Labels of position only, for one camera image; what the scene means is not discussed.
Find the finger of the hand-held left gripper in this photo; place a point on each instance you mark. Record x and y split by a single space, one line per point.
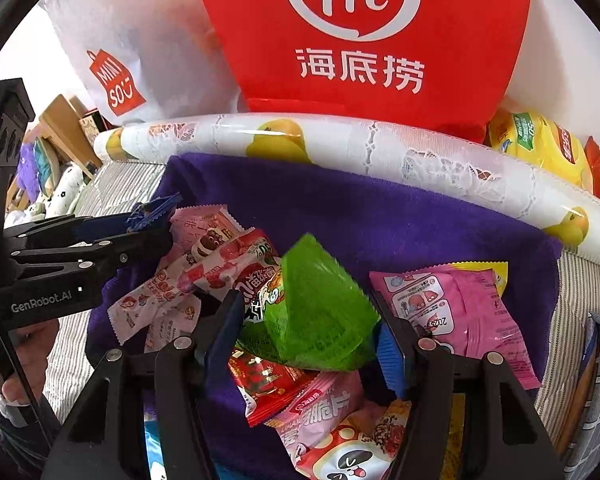
150 215
130 250

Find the long pink strawberry packet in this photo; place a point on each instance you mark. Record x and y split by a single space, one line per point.
220 270

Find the printed cardboard box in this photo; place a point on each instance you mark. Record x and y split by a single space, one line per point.
91 122

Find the small pink snack packet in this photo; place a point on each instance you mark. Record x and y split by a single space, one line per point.
200 225

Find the yellow chip bag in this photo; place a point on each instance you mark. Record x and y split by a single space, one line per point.
540 150

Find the colourful pillow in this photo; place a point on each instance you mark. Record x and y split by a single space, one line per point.
47 165

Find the pink chip packet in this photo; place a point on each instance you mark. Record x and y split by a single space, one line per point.
320 405

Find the wooden furniture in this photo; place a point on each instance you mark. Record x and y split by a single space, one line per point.
65 130

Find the purple towel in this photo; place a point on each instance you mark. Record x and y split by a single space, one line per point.
380 225

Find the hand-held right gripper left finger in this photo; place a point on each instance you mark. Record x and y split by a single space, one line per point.
225 335

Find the white strawberry snack packet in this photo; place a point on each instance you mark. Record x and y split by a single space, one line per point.
150 295
172 327

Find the red green snack packet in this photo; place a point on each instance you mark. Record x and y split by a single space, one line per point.
260 285

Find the white plastic bag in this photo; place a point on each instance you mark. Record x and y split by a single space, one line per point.
155 35

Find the large pink snack packet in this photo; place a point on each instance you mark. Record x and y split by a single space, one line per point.
470 320

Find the blue snack packet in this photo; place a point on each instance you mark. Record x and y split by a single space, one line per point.
152 440

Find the pear print paper roll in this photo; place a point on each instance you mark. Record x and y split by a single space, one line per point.
355 150

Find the striped quilted mattress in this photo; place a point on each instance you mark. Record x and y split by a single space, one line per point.
580 280

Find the red white cartoon snack packet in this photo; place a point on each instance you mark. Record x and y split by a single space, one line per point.
350 455

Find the person's left hand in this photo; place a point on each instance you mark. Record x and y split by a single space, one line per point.
35 345

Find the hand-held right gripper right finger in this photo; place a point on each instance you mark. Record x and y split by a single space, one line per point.
392 360

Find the white spotted plush toy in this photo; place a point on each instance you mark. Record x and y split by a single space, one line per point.
67 190

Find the red paper bag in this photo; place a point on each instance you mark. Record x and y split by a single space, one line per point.
430 35

